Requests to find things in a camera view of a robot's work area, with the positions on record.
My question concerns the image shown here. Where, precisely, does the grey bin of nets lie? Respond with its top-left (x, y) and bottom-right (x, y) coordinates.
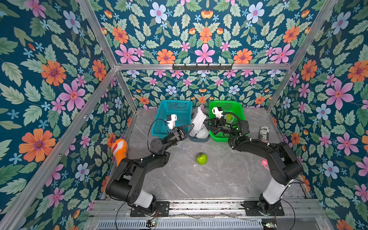
top-left (189, 135), bottom-right (210, 143)

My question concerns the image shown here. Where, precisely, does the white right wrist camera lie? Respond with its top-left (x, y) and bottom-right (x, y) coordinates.
top-left (212, 107), bottom-right (224, 119)

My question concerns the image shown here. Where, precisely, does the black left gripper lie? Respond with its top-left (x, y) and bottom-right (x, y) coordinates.
top-left (159, 126), bottom-right (191, 154)

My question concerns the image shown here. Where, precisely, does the orange clownfish toy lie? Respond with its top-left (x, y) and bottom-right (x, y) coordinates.
top-left (112, 139), bottom-right (128, 166)

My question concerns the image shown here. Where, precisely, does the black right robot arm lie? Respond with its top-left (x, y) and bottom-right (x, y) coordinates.
top-left (204, 118), bottom-right (303, 215)

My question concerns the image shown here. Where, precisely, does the striped drink can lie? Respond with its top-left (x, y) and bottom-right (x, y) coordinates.
top-left (259, 126), bottom-right (270, 141)

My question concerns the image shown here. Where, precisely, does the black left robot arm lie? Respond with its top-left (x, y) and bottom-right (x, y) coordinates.
top-left (105, 124), bottom-right (194, 213)

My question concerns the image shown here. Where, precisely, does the pile of white foam nets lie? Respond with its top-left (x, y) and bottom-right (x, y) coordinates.
top-left (190, 127), bottom-right (209, 139)

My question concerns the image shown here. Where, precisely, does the teal plastic basket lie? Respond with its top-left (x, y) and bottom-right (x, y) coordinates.
top-left (151, 100), bottom-right (193, 139)

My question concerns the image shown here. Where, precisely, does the pink alarm clock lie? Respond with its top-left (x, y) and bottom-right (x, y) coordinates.
top-left (261, 159), bottom-right (269, 170)

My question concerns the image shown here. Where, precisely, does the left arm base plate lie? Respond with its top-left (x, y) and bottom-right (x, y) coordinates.
top-left (130, 200), bottom-right (170, 218)

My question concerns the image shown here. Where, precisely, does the bright green plastic basket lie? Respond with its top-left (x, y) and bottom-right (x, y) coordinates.
top-left (204, 101), bottom-right (250, 142)

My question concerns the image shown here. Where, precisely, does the black hook rail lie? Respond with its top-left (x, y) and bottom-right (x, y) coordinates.
top-left (172, 63), bottom-right (233, 71)

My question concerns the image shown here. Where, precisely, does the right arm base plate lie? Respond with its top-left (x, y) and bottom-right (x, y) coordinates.
top-left (241, 199), bottom-right (285, 216)

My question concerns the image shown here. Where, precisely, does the dark-topped green custard apple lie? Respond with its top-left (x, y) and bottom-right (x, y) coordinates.
top-left (196, 153), bottom-right (208, 165)

